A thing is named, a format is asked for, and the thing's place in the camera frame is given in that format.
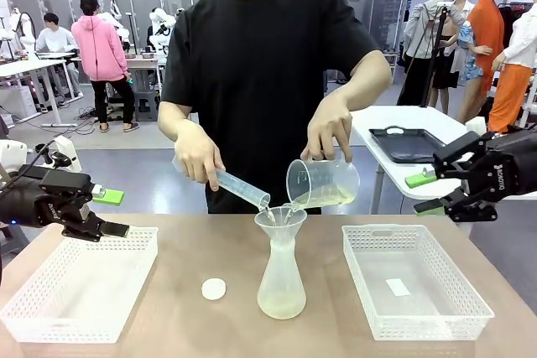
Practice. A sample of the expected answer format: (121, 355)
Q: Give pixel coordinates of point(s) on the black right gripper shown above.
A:
(512, 165)

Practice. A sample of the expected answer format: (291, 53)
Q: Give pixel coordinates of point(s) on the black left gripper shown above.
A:
(25, 203)

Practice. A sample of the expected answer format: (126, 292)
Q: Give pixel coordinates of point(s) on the clear measuring beaker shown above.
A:
(323, 182)

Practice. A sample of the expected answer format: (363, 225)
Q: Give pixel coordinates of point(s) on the white round flask cap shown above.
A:
(213, 288)

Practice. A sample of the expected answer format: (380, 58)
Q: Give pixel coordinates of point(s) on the clear graduated cylinder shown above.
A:
(239, 188)

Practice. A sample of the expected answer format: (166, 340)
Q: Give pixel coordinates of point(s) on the clear plastic funnel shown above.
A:
(280, 224)

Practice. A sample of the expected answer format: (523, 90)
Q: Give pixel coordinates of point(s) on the translucent conical plastic flask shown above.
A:
(281, 282)

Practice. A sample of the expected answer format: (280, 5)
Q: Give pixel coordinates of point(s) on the person's left forearm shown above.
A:
(365, 85)

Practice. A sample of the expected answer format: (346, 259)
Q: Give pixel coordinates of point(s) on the person's right forearm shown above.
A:
(174, 121)

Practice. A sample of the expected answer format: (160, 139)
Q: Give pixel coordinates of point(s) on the person's right hand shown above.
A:
(197, 157)

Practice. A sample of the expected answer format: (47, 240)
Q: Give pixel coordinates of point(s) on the person's left hand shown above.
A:
(329, 129)

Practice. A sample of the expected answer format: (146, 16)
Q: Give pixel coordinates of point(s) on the black tray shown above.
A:
(407, 148)

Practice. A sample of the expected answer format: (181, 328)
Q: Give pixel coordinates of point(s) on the white side table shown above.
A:
(419, 117)

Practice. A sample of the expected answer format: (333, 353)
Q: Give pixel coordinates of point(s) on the mannequin white top orange trousers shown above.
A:
(509, 89)

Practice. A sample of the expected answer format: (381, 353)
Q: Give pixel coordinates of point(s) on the white perforated basket with label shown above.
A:
(419, 291)

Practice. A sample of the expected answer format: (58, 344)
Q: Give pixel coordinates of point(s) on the grey stool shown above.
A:
(144, 106)

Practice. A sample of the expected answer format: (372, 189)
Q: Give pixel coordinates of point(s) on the white paper label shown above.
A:
(397, 286)

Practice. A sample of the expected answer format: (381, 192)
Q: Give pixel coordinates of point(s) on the figure in blue floral dress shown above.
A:
(467, 52)

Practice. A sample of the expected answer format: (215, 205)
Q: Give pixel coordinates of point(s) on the black tripod stand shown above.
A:
(434, 54)

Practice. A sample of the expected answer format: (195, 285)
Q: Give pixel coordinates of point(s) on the mannequin in orange outfit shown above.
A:
(486, 39)

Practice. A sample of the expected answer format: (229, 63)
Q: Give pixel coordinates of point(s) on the white office desk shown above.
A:
(25, 66)

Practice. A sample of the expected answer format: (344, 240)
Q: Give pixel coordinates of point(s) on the grey desk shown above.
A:
(142, 62)

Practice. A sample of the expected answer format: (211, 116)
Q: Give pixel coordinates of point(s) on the mannequin in grey shirt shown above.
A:
(419, 27)

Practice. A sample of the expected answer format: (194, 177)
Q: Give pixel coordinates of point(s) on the person in pink hoodie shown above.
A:
(98, 43)

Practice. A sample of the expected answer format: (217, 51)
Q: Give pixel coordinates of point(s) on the dark-haired person white top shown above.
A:
(54, 41)

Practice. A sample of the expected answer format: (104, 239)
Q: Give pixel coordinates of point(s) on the white humanoid robot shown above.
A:
(161, 24)
(25, 31)

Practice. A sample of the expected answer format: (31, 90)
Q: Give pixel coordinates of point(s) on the person in black t-shirt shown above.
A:
(260, 60)

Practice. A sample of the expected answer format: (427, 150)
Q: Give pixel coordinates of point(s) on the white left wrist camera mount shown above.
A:
(69, 144)

